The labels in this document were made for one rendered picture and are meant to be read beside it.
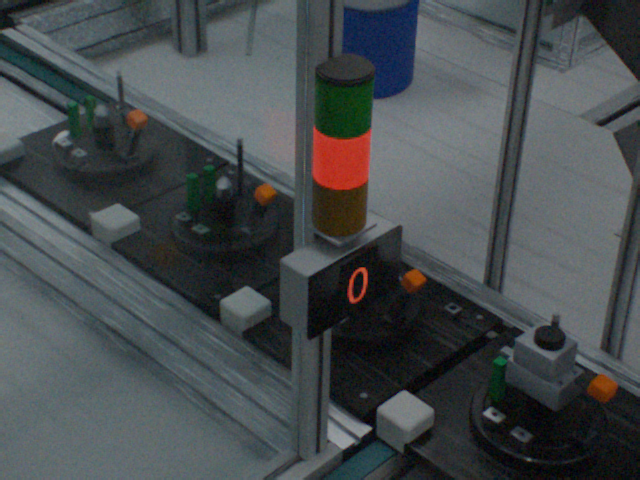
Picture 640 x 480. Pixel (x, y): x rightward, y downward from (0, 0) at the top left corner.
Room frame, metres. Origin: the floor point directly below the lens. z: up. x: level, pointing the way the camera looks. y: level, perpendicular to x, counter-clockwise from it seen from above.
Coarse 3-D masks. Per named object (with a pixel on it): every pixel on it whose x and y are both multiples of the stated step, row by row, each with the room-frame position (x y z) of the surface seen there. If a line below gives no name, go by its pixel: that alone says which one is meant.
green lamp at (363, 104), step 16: (320, 80) 0.94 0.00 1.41; (320, 96) 0.93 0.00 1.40; (336, 96) 0.92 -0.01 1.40; (352, 96) 0.92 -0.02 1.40; (368, 96) 0.93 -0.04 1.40; (320, 112) 0.93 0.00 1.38; (336, 112) 0.92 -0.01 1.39; (352, 112) 0.92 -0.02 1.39; (368, 112) 0.93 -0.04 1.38; (320, 128) 0.93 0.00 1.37; (336, 128) 0.92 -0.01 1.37; (352, 128) 0.92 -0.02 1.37; (368, 128) 0.94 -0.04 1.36
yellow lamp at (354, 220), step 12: (312, 180) 0.95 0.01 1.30; (312, 192) 0.94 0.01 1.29; (324, 192) 0.93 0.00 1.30; (336, 192) 0.92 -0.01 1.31; (348, 192) 0.92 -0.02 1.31; (360, 192) 0.93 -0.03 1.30; (312, 204) 0.94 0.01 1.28; (324, 204) 0.93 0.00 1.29; (336, 204) 0.92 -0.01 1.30; (348, 204) 0.92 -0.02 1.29; (360, 204) 0.93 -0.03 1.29; (312, 216) 0.94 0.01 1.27; (324, 216) 0.93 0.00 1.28; (336, 216) 0.92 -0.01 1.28; (348, 216) 0.92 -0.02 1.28; (360, 216) 0.93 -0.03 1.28; (324, 228) 0.93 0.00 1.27; (336, 228) 0.92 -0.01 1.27; (348, 228) 0.92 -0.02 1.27; (360, 228) 0.93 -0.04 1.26
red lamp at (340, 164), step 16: (320, 144) 0.93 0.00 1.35; (336, 144) 0.92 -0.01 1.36; (352, 144) 0.92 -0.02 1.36; (368, 144) 0.94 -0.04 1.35; (320, 160) 0.93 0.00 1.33; (336, 160) 0.92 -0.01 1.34; (352, 160) 0.92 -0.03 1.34; (368, 160) 0.94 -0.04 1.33; (320, 176) 0.93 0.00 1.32; (336, 176) 0.92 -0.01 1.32; (352, 176) 0.93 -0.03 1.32
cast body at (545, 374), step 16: (528, 336) 1.01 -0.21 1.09; (544, 336) 1.00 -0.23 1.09; (560, 336) 1.00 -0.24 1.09; (512, 352) 1.03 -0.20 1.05; (528, 352) 0.99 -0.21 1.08; (544, 352) 0.99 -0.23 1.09; (560, 352) 0.99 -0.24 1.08; (512, 368) 1.00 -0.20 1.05; (528, 368) 0.99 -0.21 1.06; (544, 368) 0.98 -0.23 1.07; (560, 368) 0.99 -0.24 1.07; (576, 368) 1.00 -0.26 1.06; (512, 384) 1.00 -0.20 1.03; (528, 384) 0.99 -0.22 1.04; (544, 384) 0.98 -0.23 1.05; (560, 384) 0.98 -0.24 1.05; (576, 384) 0.99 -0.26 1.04; (544, 400) 0.98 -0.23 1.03; (560, 400) 0.97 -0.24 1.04
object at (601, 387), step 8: (584, 376) 0.98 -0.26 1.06; (600, 376) 0.96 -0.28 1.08; (584, 384) 0.97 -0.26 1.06; (592, 384) 0.96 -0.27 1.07; (600, 384) 0.95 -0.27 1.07; (608, 384) 0.96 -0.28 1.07; (616, 384) 0.96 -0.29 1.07; (592, 392) 0.95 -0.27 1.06; (600, 392) 0.95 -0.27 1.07; (608, 392) 0.95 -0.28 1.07; (592, 400) 0.96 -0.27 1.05; (600, 400) 0.95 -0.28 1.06; (592, 408) 0.96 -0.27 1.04; (600, 408) 0.96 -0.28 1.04; (584, 416) 0.96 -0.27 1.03; (592, 416) 0.95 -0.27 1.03; (584, 424) 0.96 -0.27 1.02; (592, 424) 0.96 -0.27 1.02; (584, 432) 0.96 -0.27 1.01; (592, 432) 0.97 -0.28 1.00
